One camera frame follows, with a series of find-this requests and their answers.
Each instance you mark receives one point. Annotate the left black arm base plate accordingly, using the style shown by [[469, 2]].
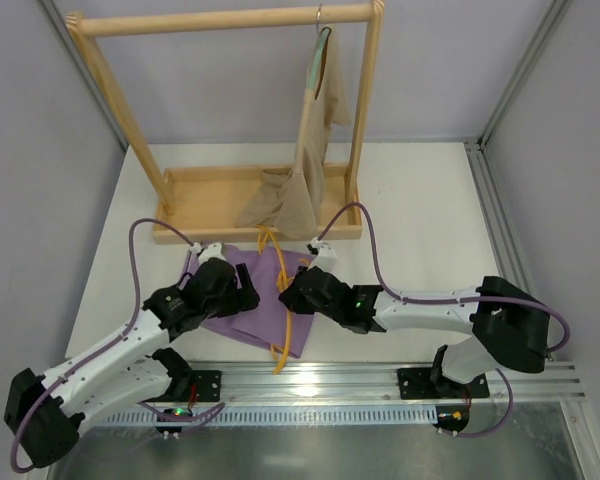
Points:
[[201, 386]]

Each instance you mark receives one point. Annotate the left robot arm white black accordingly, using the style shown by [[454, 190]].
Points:
[[48, 413]]

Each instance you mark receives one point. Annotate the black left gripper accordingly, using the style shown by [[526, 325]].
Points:
[[238, 293]]

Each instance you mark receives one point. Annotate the purple trousers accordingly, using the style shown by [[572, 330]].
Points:
[[265, 326]]

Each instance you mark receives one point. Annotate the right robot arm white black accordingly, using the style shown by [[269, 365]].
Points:
[[504, 326]]

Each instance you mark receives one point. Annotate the wooden clothes rack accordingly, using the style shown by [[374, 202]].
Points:
[[204, 202]]

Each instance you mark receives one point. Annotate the right aluminium frame post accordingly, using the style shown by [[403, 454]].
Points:
[[538, 43]]

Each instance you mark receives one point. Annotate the beige trousers on hanger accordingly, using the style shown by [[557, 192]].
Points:
[[291, 202]]

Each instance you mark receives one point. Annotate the aluminium frame post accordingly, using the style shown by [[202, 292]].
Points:
[[55, 21], [538, 43]]

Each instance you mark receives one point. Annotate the slotted grey cable duct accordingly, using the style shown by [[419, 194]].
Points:
[[280, 416]]

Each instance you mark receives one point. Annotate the aluminium mounting rail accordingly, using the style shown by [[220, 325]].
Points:
[[306, 382]]

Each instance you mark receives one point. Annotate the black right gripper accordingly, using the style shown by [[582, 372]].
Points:
[[297, 291]]

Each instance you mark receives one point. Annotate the green hanger with metal hook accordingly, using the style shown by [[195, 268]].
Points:
[[314, 68]]

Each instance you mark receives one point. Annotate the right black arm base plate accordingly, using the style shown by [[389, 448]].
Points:
[[422, 383]]

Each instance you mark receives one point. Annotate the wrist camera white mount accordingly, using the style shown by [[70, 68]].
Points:
[[206, 252], [325, 257]]

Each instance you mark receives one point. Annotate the orange plastic hanger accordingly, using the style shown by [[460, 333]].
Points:
[[282, 280]]

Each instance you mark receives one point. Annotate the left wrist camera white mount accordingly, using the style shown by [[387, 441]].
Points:
[[206, 252]]

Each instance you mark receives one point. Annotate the left aluminium frame post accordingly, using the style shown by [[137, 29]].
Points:
[[55, 21]]

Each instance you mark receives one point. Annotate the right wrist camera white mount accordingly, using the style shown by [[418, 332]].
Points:
[[325, 257]]

